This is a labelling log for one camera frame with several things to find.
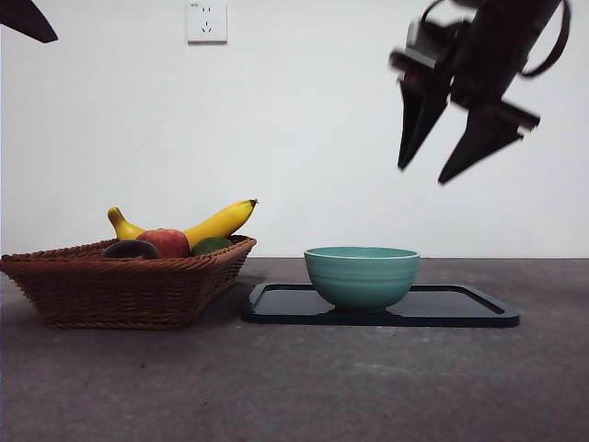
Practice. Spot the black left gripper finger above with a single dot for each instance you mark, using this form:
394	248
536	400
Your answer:
23	18

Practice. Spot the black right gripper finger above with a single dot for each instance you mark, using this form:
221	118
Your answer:
483	143
421	124

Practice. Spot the teal ribbed bowl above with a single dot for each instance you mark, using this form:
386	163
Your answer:
363	281

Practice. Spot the dark purple plum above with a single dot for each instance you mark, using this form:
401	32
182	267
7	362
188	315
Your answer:
131	251

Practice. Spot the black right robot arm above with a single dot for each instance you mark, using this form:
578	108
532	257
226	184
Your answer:
497	46

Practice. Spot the yellow banana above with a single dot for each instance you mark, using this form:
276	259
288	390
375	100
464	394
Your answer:
216	221

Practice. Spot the black rectangular tray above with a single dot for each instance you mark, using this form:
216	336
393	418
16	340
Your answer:
276	308

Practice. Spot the green round fruit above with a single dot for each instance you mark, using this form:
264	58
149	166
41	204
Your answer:
209	245

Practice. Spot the red apple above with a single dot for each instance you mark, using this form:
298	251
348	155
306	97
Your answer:
170	244

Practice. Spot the brown wicker basket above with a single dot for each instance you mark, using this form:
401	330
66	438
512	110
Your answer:
115	294

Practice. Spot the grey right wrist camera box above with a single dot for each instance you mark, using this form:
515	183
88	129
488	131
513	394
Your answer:
428	39

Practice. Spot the white wall power socket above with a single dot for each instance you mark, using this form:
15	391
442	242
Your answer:
206	23

